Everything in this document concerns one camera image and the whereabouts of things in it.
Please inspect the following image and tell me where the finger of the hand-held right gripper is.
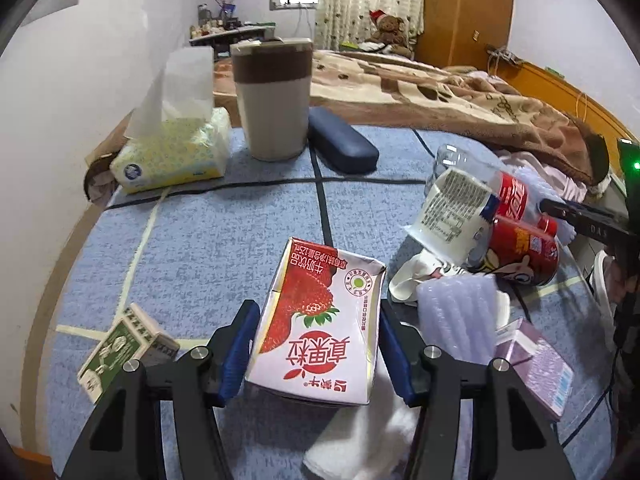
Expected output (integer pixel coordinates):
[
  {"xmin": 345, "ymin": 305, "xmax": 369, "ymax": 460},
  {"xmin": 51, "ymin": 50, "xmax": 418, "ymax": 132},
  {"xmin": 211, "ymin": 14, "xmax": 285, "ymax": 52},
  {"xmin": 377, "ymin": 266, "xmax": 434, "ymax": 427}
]
[{"xmin": 539, "ymin": 198, "xmax": 577, "ymax": 227}]

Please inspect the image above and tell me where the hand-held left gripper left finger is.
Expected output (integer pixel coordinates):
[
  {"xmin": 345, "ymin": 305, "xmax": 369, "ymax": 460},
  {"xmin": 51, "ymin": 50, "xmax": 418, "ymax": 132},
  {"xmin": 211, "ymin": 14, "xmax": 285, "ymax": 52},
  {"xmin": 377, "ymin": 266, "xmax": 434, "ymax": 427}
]
[{"xmin": 60, "ymin": 300, "xmax": 261, "ymax": 480}]

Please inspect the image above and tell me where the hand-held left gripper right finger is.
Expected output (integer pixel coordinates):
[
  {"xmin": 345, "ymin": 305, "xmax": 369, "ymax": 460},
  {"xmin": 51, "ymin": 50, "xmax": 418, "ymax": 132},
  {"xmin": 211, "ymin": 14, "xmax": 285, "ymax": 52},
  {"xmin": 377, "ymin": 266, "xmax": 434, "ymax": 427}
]
[{"xmin": 379, "ymin": 299, "xmax": 576, "ymax": 480}]

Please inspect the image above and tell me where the clear bottle with red label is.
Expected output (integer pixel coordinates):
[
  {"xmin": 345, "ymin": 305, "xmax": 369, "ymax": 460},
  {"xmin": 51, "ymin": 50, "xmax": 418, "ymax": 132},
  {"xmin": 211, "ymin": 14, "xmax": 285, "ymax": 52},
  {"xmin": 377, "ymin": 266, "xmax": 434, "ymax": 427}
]
[{"xmin": 424, "ymin": 144, "xmax": 560, "ymax": 237}]

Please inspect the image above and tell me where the red drink can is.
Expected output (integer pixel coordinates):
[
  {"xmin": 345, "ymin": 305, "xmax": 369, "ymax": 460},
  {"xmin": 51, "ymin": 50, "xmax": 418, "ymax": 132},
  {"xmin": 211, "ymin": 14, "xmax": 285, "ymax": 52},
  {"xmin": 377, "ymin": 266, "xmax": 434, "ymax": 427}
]
[{"xmin": 470, "ymin": 215, "xmax": 561, "ymax": 287}]

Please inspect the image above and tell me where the strawberry milk carton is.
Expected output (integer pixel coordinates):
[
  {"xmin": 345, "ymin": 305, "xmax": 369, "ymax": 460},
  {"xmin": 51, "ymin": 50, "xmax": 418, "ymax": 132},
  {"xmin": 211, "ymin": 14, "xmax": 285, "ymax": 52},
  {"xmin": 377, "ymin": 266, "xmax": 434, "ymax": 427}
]
[{"xmin": 244, "ymin": 237, "xmax": 388, "ymax": 407}]

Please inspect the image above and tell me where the white yogurt cup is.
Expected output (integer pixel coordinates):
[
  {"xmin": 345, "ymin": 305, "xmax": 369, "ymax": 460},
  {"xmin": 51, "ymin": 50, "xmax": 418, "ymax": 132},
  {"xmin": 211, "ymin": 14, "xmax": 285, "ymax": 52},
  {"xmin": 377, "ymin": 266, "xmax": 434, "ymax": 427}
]
[{"xmin": 404, "ymin": 166, "xmax": 502, "ymax": 267}]

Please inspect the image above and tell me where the pink bed sheet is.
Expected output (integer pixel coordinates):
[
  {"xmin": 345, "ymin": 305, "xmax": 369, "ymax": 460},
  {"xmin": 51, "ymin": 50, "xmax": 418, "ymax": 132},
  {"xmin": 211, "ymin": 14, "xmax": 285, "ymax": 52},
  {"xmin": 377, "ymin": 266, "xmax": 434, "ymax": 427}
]
[{"xmin": 500, "ymin": 152, "xmax": 591, "ymax": 201}]

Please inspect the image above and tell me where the pale bubble wrap piece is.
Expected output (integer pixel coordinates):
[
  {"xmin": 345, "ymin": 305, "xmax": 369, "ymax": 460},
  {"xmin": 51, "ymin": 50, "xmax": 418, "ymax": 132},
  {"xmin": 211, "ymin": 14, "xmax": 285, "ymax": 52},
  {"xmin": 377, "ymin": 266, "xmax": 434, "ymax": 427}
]
[{"xmin": 416, "ymin": 275, "xmax": 511, "ymax": 366}]

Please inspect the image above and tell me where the blue checked tablecloth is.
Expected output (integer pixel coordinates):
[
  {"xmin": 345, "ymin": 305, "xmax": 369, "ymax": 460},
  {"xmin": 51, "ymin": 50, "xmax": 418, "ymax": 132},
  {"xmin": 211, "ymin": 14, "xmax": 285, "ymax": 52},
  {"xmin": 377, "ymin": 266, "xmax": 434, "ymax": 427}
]
[{"xmin": 55, "ymin": 125, "xmax": 616, "ymax": 480}]

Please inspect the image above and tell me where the wooden headboard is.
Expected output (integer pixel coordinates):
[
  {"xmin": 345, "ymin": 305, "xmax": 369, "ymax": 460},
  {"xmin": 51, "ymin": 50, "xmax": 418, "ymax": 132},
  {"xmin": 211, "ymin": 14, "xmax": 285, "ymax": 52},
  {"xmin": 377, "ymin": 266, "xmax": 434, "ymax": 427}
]
[{"xmin": 442, "ymin": 60, "xmax": 636, "ymax": 161}]

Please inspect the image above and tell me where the small green carton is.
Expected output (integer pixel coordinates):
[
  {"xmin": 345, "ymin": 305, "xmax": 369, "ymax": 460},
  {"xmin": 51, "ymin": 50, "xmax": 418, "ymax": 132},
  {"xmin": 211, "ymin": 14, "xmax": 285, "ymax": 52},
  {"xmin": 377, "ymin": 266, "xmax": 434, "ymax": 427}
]
[{"xmin": 76, "ymin": 304, "xmax": 181, "ymax": 403}]

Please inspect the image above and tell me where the brown printed blanket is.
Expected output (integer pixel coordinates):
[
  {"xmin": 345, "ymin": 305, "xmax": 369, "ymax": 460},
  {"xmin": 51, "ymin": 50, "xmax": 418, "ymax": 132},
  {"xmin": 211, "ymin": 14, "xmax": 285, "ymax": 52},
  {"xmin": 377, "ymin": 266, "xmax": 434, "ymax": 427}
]
[{"xmin": 212, "ymin": 49, "xmax": 611, "ymax": 186}]

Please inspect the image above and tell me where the yellow tissue pack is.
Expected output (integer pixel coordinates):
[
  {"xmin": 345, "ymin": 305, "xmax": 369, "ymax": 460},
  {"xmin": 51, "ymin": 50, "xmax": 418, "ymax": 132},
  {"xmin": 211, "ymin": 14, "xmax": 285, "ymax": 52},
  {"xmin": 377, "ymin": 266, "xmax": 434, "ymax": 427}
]
[{"xmin": 109, "ymin": 46, "xmax": 233, "ymax": 195}]

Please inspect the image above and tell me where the wooden wardrobe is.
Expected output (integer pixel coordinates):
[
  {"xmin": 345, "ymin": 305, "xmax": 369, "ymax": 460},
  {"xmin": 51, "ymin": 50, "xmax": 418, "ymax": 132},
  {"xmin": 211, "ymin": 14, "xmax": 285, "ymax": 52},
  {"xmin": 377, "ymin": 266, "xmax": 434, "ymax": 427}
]
[{"xmin": 415, "ymin": 0, "xmax": 516, "ymax": 68}]

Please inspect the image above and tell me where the dark blue glasses case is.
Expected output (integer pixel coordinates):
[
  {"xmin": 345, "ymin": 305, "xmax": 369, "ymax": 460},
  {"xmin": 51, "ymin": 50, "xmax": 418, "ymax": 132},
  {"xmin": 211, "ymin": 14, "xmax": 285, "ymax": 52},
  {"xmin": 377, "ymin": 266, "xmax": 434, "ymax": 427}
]
[{"xmin": 307, "ymin": 106, "xmax": 379, "ymax": 175}]

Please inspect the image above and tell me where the brown teddy bear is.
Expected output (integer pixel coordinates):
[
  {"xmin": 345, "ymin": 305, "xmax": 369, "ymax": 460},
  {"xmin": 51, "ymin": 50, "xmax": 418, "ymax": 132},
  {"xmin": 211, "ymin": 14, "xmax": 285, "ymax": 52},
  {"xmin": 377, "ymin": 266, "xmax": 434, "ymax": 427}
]
[{"xmin": 367, "ymin": 9, "xmax": 416, "ymax": 58}]

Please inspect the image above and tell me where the beige and brown tumbler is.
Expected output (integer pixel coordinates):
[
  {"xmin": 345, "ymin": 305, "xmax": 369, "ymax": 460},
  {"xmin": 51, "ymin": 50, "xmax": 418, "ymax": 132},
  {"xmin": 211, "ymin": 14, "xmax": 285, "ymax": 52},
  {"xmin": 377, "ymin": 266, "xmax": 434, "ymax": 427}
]
[{"xmin": 230, "ymin": 37, "xmax": 315, "ymax": 162}]

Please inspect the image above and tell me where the patterned curtain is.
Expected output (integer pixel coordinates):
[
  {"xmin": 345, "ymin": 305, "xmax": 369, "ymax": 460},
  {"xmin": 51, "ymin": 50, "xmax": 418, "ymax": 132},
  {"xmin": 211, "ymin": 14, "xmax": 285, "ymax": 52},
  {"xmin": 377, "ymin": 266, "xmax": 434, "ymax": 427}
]
[{"xmin": 315, "ymin": 0, "xmax": 426, "ymax": 51}]

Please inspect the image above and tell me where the cluttered desk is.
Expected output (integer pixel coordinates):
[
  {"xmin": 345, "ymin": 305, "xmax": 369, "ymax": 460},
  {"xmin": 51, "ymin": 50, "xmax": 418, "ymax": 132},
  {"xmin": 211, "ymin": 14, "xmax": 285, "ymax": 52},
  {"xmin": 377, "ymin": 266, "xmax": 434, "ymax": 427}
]
[{"xmin": 189, "ymin": 22, "xmax": 276, "ymax": 61}]

